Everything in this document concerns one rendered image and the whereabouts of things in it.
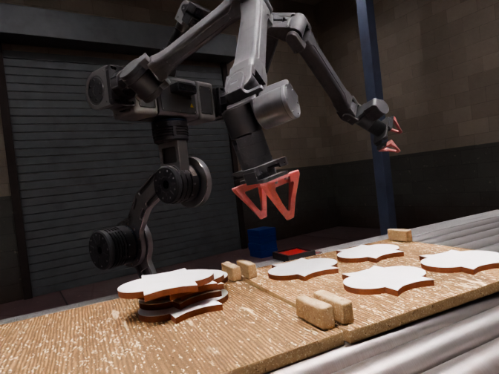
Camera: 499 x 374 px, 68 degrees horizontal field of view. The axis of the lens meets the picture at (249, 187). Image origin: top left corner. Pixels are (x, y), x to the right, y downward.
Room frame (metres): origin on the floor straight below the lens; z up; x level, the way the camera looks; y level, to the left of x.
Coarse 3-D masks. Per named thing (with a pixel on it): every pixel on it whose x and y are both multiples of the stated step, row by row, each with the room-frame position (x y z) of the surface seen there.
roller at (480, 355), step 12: (480, 348) 0.37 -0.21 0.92; (492, 348) 0.36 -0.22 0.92; (456, 360) 0.35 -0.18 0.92; (468, 360) 0.35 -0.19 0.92; (480, 360) 0.35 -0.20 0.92; (492, 360) 0.35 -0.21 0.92; (432, 372) 0.34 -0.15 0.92; (444, 372) 0.33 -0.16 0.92; (456, 372) 0.33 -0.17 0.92; (468, 372) 0.33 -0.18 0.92; (480, 372) 0.34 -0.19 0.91; (492, 372) 0.34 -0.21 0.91
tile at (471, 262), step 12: (444, 252) 0.66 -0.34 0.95; (456, 252) 0.65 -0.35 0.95; (468, 252) 0.64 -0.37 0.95; (480, 252) 0.63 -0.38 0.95; (492, 252) 0.62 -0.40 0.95; (432, 264) 0.59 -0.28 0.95; (444, 264) 0.58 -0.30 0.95; (456, 264) 0.58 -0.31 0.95; (468, 264) 0.57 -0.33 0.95; (480, 264) 0.56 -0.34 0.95; (492, 264) 0.56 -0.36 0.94
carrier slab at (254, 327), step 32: (224, 288) 0.62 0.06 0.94; (256, 288) 0.60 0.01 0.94; (32, 320) 0.57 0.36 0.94; (64, 320) 0.55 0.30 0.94; (96, 320) 0.53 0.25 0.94; (128, 320) 0.52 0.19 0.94; (192, 320) 0.49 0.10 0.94; (224, 320) 0.48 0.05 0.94; (256, 320) 0.47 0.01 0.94; (288, 320) 0.45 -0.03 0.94; (0, 352) 0.45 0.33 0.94; (32, 352) 0.44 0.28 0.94; (64, 352) 0.43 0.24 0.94; (96, 352) 0.42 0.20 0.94; (128, 352) 0.41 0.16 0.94; (160, 352) 0.40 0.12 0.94; (192, 352) 0.39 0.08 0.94; (224, 352) 0.39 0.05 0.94; (256, 352) 0.38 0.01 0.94; (288, 352) 0.38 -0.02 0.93; (320, 352) 0.39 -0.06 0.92
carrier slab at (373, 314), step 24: (384, 240) 0.87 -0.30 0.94; (360, 264) 0.68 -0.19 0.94; (384, 264) 0.66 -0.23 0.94; (408, 264) 0.64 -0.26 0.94; (264, 288) 0.60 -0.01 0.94; (288, 288) 0.58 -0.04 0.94; (312, 288) 0.57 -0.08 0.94; (336, 288) 0.56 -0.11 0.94; (432, 288) 0.51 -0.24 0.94; (456, 288) 0.50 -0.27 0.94; (480, 288) 0.49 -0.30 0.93; (360, 312) 0.45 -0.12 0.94; (384, 312) 0.44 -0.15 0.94; (408, 312) 0.44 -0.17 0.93; (432, 312) 0.46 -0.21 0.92; (360, 336) 0.41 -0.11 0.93
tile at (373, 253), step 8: (352, 248) 0.78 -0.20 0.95; (360, 248) 0.77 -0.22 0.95; (368, 248) 0.76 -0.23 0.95; (376, 248) 0.76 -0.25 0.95; (384, 248) 0.75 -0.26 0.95; (392, 248) 0.74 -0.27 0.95; (344, 256) 0.72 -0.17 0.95; (352, 256) 0.71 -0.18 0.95; (360, 256) 0.70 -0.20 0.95; (368, 256) 0.69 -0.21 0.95; (376, 256) 0.69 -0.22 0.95; (384, 256) 0.70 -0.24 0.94; (392, 256) 0.70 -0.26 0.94; (400, 256) 0.70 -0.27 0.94
